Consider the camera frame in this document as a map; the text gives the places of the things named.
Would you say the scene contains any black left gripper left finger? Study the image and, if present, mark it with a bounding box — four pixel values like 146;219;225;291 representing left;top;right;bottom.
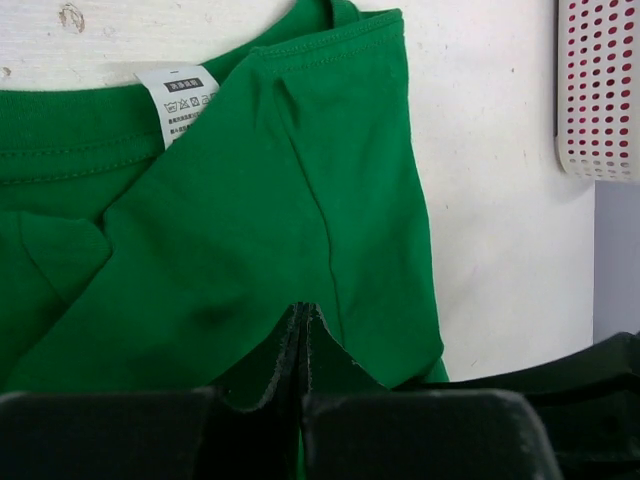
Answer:
1;303;306;479

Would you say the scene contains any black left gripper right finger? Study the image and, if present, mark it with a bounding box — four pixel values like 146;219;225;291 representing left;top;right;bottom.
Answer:
298;303;562;479

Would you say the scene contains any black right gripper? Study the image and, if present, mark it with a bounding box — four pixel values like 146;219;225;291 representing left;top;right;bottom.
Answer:
395;332;639;479

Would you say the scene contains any green t-shirt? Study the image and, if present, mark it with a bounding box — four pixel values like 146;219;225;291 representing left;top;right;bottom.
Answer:
1;1;447;394

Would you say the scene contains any white perforated laundry basket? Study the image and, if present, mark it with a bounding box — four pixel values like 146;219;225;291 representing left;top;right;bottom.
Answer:
555;0;639;184

